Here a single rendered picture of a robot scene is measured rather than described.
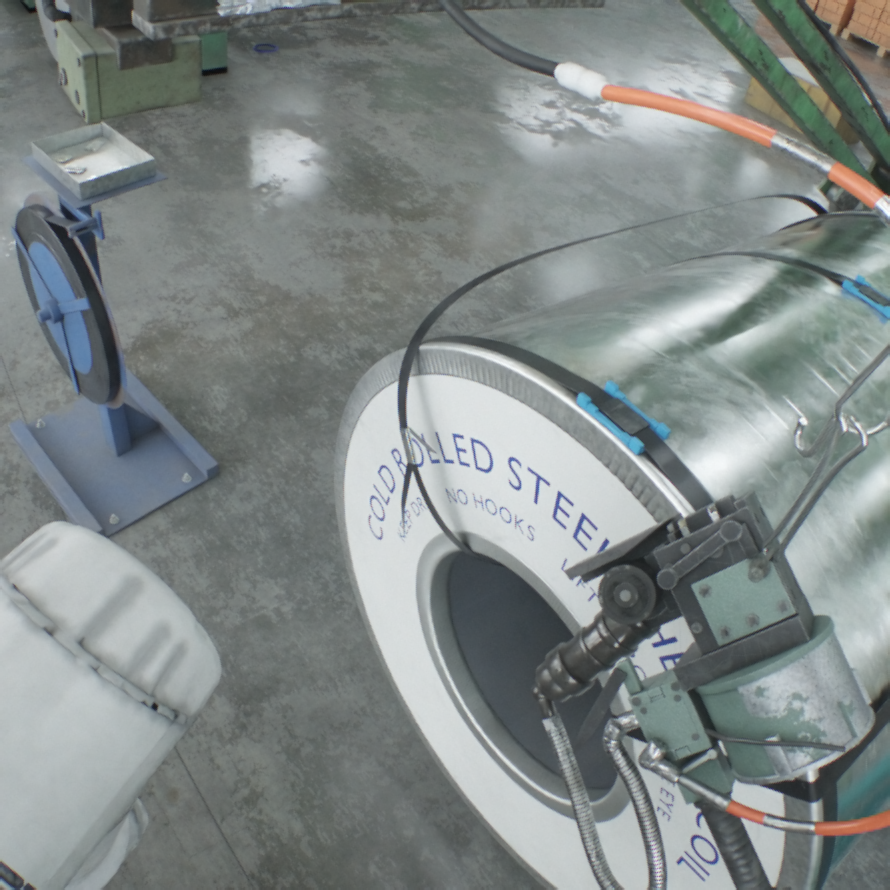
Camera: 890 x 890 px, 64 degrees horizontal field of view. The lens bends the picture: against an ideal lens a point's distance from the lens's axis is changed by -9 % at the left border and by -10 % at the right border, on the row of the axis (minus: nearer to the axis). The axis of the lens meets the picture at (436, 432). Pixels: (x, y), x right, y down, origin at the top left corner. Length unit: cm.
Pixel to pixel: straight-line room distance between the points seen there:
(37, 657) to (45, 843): 7
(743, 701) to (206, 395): 247
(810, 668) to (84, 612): 58
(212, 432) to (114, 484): 40
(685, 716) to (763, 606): 13
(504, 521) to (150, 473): 170
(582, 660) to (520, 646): 84
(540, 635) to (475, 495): 58
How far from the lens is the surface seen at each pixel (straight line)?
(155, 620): 35
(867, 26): 1221
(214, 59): 583
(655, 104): 64
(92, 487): 268
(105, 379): 221
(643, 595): 78
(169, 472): 267
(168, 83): 137
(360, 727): 216
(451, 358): 114
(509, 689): 166
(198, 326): 326
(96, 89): 133
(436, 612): 155
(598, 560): 78
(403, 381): 121
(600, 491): 98
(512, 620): 168
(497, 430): 110
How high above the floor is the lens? 198
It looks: 44 degrees down
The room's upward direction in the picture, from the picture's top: 11 degrees clockwise
